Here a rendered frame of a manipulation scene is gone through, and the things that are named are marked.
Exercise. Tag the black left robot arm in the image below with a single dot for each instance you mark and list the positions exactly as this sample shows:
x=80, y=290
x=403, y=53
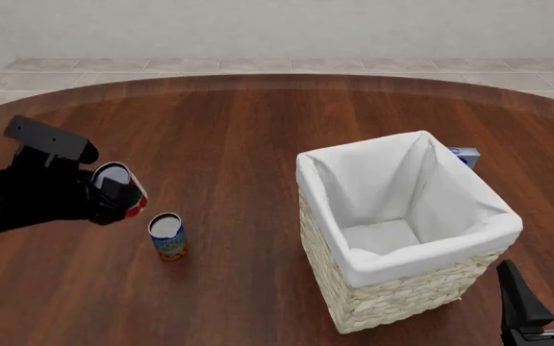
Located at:
x=12, y=200

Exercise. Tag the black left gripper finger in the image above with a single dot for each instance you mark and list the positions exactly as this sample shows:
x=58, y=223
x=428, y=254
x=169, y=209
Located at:
x=114, y=188
x=111, y=216

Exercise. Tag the white cloth basket liner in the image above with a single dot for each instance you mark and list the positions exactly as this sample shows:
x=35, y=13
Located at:
x=378, y=180

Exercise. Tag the blue and yellow soup tin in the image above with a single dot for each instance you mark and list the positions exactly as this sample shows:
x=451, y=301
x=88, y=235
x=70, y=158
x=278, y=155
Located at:
x=171, y=243

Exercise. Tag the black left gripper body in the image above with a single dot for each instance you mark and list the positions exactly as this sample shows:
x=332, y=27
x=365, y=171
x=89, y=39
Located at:
x=89, y=198

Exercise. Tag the pale woven wicker basket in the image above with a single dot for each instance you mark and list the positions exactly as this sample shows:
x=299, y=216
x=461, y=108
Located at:
x=392, y=299

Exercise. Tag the flat plate on black stalk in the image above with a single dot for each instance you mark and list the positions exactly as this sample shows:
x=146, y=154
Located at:
x=48, y=136

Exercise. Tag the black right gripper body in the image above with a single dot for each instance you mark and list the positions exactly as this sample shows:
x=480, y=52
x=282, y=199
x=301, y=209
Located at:
x=546, y=339

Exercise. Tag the blue and white printed box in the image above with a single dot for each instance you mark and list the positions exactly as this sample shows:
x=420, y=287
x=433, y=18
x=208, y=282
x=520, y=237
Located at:
x=467, y=155

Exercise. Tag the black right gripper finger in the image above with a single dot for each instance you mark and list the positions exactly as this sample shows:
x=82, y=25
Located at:
x=522, y=299

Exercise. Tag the red tomato sauce tin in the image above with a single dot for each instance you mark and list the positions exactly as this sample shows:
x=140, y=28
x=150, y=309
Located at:
x=135, y=202

